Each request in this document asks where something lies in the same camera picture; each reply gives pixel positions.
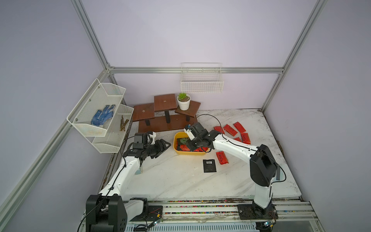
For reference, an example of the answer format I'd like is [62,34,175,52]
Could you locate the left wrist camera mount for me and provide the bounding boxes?
[147,131,156,145]

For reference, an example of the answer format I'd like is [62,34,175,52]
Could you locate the small potted green plant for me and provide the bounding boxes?
[177,92,191,111]

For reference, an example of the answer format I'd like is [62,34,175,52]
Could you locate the white mesh upper shelf basket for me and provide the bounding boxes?
[67,79,126,137]

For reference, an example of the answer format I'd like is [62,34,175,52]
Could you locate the blue work glove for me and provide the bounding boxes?
[91,104,115,126]

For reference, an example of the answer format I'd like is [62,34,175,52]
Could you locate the white mesh lower shelf basket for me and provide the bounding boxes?
[92,104,134,154]

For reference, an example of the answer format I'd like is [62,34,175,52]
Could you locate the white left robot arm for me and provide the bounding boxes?
[81,132,171,232]

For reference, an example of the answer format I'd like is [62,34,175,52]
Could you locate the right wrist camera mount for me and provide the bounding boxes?
[184,124,195,140]

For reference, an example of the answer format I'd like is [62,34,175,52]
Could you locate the red tea bags pile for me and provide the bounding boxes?
[176,137,209,152]

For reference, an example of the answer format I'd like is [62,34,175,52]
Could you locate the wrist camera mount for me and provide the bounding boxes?
[147,131,156,145]
[184,124,195,140]

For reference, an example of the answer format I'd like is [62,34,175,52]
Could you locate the black red label tea bag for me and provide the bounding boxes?
[203,159,217,173]

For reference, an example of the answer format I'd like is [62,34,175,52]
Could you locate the aluminium frame profiles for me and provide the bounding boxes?
[1,1,327,224]

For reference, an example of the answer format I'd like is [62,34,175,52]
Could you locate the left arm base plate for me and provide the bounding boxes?
[130,198,163,222]

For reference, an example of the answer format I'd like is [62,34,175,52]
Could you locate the brown wooden clothespins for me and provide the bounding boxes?
[120,115,129,131]

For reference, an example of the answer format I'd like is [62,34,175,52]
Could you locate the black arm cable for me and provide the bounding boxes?
[76,136,151,232]
[196,113,287,185]

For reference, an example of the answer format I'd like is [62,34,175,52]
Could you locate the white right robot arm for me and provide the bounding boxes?
[184,123,280,209]

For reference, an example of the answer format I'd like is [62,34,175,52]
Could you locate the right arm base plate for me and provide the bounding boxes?
[237,203,278,220]

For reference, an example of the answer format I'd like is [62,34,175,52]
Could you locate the brown wooden tiered stand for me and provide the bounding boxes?
[132,94,201,132]

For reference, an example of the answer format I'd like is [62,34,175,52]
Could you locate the white wire wall basket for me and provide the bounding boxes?
[180,62,224,94]

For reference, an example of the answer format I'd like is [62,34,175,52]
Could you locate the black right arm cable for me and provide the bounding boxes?
[196,113,287,185]

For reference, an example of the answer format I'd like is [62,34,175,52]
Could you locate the crinkled red foil tea bag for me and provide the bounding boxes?
[214,126,225,134]

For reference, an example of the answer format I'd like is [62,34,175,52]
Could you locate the red tea bag gold text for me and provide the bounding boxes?
[216,151,229,165]

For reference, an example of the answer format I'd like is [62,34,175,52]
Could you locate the white mesh shelf basket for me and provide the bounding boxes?
[92,104,134,154]
[67,79,126,137]

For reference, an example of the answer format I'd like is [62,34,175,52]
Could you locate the large red tea bag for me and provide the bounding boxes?
[223,124,238,136]

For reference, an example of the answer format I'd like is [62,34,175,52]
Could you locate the yellow plastic storage box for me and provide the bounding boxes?
[173,132,211,155]

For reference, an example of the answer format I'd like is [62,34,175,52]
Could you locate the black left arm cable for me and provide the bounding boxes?
[76,136,151,232]

